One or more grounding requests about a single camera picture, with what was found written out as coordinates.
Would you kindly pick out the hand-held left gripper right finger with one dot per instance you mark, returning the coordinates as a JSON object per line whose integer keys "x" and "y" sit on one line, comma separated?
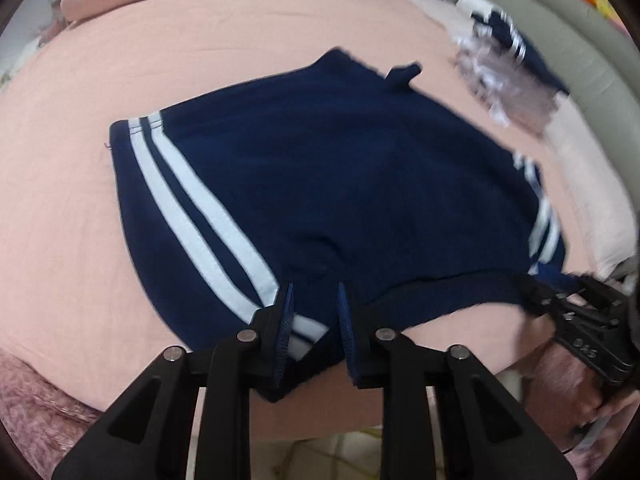
{"x": 346, "y": 327}

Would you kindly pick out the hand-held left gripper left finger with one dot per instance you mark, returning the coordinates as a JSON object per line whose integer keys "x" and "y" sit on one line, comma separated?
{"x": 284, "y": 327}

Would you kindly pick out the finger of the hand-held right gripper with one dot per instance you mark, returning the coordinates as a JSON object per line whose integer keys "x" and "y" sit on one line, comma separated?
{"x": 542, "y": 294}

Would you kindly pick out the navy shorts with white stripes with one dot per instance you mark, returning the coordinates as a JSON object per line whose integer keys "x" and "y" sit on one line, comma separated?
{"x": 320, "y": 200}

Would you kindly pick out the person's right hand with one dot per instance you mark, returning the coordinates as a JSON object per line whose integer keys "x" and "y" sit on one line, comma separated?
{"x": 562, "y": 390}

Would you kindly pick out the pale pink folded blanket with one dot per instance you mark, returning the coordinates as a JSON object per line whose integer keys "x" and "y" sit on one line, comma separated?
{"x": 592, "y": 190}

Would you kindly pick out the grey and white crumpled garment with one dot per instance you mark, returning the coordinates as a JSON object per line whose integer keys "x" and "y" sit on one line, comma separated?
{"x": 505, "y": 87}

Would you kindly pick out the navy garment with white stripes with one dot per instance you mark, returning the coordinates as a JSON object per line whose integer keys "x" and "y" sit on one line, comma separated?
{"x": 520, "y": 45}

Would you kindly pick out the pink fuzzy blanket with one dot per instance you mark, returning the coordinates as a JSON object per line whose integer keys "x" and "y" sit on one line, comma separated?
{"x": 45, "y": 410}

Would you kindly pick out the pink bed sheet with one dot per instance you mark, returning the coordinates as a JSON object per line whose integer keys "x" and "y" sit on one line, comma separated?
{"x": 100, "y": 110}

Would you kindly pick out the grey padded bed frame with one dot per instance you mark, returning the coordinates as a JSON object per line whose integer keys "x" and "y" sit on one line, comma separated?
{"x": 575, "y": 35}

